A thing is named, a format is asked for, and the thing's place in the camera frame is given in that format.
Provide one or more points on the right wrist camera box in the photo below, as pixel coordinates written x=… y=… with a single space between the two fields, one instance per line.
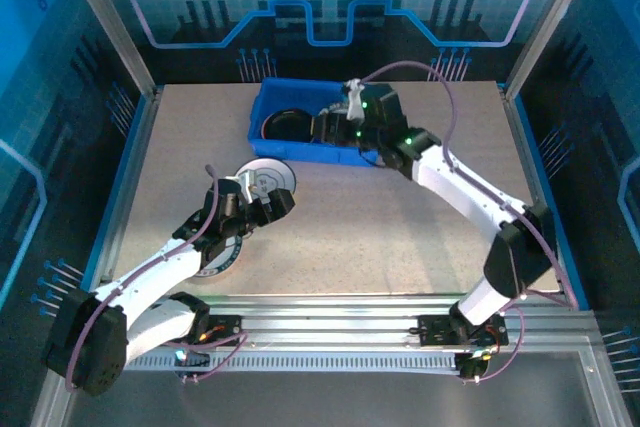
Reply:
x=354 y=99

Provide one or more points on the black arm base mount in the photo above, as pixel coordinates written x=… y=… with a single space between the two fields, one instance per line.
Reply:
x=225 y=329
x=435 y=329

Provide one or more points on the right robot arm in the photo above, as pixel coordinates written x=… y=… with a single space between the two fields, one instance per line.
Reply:
x=465 y=192

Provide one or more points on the white plate green lettered rim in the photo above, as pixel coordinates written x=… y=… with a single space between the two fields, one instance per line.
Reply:
x=227 y=259

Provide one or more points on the black glossy plate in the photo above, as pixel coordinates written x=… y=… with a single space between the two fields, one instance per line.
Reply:
x=285 y=124

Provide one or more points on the aluminium frame post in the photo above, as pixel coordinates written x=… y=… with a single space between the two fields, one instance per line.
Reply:
x=115 y=32
x=545 y=22

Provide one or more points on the blue plastic bin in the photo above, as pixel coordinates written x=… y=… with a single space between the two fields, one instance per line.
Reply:
x=280 y=152

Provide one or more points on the white plate green cloud outline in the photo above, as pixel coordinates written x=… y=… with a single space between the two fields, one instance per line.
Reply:
x=275 y=174

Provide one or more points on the aluminium table side rail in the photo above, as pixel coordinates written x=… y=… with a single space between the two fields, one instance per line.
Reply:
x=517 y=137
x=134 y=182

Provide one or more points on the small black adapter board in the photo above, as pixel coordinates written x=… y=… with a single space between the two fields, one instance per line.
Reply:
x=472 y=364
x=192 y=359

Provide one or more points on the aluminium frame rail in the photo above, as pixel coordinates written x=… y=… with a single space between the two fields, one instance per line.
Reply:
x=325 y=317

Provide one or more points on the grey metal panel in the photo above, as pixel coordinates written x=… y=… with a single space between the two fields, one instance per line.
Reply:
x=320 y=399

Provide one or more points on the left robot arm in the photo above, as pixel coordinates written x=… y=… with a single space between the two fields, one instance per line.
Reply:
x=150 y=267

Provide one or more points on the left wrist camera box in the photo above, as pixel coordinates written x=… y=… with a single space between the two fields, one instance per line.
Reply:
x=245 y=184

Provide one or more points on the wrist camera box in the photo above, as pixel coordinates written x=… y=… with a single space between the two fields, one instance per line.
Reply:
x=245 y=184
x=354 y=99

